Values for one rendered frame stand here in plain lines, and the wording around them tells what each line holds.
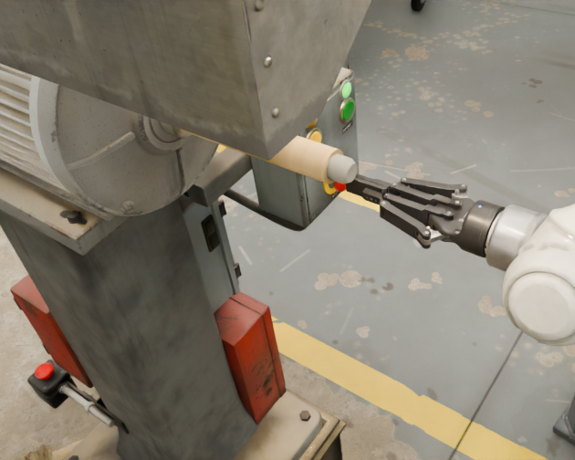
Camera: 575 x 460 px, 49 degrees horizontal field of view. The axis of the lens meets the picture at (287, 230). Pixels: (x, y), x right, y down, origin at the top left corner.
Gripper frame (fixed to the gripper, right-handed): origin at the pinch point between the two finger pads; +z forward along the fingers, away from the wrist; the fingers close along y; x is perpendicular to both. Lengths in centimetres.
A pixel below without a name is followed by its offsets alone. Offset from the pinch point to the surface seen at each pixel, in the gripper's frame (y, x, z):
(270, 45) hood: -41, 47, -21
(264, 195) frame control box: -7.9, -1.5, 14.4
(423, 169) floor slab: 120, -97, 50
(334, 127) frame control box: 1.2, 8.5, 6.2
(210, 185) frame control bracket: -16.4, 6.0, 16.4
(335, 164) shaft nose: -27.7, 28.5, -14.4
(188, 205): -13.4, -4.7, 27.0
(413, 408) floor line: 23, -97, 2
